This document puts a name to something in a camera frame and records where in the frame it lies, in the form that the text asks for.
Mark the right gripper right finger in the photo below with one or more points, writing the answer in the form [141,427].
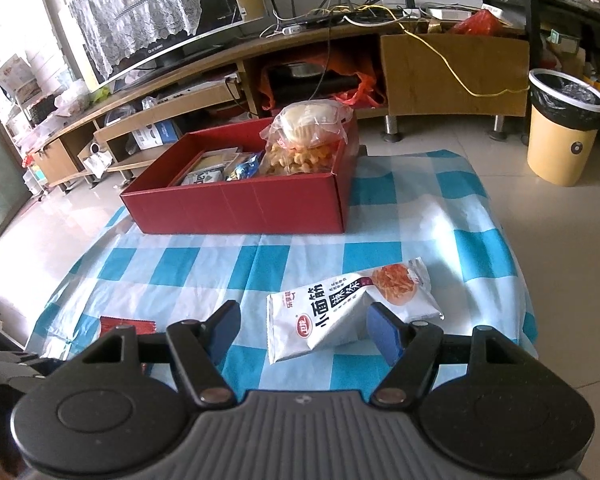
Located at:
[411,350]

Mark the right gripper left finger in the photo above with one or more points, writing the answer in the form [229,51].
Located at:
[197,348]

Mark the white spicy strip packet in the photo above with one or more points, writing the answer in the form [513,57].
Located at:
[333,312]

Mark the yellow toast bread package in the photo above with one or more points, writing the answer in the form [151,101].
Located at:
[209,167]

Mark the blue candy packet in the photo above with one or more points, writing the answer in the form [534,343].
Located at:
[244,166]

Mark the waffle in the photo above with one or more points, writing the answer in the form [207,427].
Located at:
[280,161]

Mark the round white cake package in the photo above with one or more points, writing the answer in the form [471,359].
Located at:
[308,124]

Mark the blue white checkered tablecloth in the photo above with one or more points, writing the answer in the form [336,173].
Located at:
[431,206]

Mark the red cardboard box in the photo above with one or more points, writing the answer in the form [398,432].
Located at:
[299,204]

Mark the blue white carton box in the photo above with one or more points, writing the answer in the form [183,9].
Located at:
[155,135]

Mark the wooden TV stand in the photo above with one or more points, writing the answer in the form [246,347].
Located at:
[381,70]

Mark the orange plastic bag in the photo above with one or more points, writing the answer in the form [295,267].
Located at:
[351,79]

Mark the yellow trash bin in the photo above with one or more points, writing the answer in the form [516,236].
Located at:
[564,120]

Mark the television with lace cover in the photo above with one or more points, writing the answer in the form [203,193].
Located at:
[109,38]

